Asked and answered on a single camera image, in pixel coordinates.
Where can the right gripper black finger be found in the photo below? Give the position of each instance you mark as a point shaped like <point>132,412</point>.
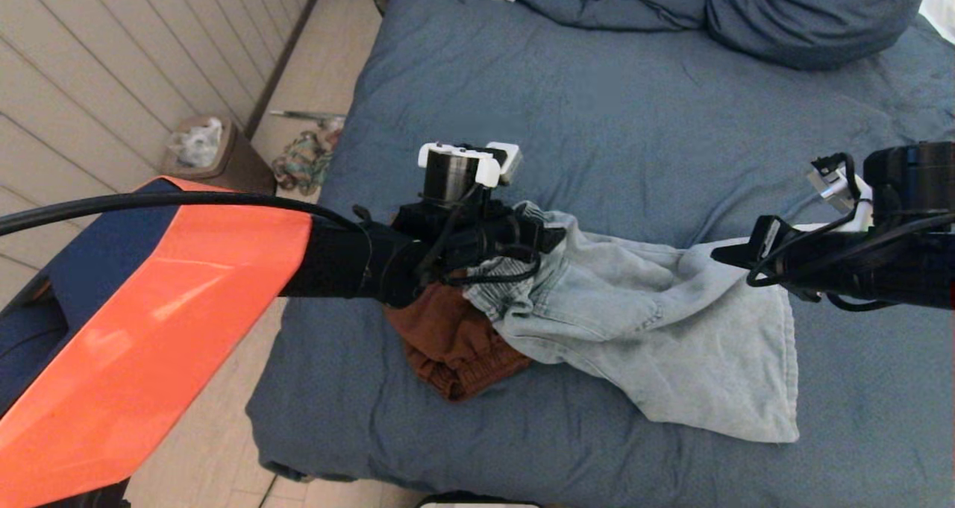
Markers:
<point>753,260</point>
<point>753,243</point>

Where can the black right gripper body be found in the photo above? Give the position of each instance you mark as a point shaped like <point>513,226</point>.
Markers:
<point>906,180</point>

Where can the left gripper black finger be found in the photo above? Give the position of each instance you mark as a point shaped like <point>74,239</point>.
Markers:
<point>531,245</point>
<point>533,228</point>

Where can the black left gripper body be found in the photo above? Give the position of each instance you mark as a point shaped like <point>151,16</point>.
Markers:
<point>448,176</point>

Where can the light blue denim shorts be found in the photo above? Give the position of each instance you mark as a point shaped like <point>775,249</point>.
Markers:
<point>656,321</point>

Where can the rust brown garment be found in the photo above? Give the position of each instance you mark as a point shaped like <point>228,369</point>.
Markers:
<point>455,344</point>

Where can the colourful crumpled cloth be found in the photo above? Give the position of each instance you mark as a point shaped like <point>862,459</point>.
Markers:
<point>302,163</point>

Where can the blue bed sheet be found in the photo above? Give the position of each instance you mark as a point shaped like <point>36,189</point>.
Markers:
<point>634,120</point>

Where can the grey metal rod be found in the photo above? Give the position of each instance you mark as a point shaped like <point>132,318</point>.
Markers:
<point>306,115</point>

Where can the white pillow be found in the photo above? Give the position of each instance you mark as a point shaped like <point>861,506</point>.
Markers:
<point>943,4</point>

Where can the blue pillow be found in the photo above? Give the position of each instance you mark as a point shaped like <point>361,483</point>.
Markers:
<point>813,16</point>

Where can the brown trash bin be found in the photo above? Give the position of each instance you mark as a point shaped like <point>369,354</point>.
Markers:
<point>239,165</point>

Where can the bunched blue duvet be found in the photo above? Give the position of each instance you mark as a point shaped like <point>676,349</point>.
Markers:
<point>612,1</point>

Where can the white plastic bin bag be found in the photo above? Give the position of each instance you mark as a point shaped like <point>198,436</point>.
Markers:
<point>200,147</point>

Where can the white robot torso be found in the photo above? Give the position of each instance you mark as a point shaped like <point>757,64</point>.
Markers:
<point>477,504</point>

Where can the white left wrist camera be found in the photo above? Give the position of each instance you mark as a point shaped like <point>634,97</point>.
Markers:
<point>489,168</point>

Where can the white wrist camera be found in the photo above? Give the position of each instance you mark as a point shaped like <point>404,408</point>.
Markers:
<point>489,168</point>
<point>835,187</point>

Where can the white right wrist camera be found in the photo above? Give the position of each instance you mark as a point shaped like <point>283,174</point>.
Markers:
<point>835,187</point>

